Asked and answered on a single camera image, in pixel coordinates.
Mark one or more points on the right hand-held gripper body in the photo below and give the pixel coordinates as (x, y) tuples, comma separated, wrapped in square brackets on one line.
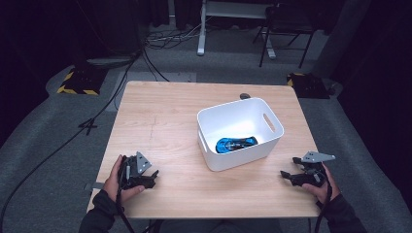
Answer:
[(312, 176)]

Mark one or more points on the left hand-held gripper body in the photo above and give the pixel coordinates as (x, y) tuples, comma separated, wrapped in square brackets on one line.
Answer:
[(134, 171)]

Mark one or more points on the blue toy car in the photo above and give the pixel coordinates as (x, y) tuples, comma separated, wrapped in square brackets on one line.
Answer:
[(236, 143)]

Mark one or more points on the white plastic storage bin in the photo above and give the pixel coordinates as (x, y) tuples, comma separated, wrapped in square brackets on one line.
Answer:
[(226, 161)]

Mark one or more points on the person's right hand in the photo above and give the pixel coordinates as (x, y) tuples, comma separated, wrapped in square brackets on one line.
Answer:
[(322, 191)]

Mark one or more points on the person's left hand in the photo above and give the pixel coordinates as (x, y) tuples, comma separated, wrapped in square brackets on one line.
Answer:
[(110, 186)]

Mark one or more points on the grey tape strip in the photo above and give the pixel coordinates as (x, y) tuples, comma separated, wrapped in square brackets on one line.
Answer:
[(97, 185)]

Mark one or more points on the small dark round disc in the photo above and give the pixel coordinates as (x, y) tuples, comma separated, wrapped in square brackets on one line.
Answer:
[(245, 95)]

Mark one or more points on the grey flat stand base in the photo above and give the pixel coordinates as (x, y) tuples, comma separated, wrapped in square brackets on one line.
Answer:
[(108, 61)]

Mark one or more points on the grey curtain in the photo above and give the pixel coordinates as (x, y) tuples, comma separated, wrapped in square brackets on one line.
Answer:
[(343, 35)]

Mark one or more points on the black metal chair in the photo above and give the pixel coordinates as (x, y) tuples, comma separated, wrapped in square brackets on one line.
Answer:
[(285, 22)]

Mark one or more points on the yellow-black striped base plate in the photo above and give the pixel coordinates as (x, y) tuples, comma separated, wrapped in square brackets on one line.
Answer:
[(81, 82), (307, 85)]

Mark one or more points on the white desk frame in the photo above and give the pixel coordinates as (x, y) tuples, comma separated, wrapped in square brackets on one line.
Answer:
[(202, 29)]

